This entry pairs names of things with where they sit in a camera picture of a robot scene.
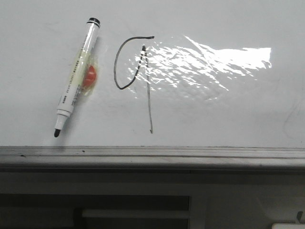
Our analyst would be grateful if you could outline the red round magnet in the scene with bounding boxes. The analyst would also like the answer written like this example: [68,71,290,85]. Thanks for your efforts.
[82,65,97,88]

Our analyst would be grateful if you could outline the white whiteboard marker pen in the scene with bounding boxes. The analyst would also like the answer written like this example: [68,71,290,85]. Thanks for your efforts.
[54,18,101,137]

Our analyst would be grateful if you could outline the white whiteboard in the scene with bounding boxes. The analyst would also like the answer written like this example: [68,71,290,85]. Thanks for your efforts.
[0,0,305,147]

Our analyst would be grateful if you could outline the aluminium whiteboard tray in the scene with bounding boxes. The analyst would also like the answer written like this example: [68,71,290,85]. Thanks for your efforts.
[0,146,305,171]

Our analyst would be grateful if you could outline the white box lower right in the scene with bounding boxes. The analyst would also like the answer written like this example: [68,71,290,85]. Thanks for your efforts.
[271,223,305,229]

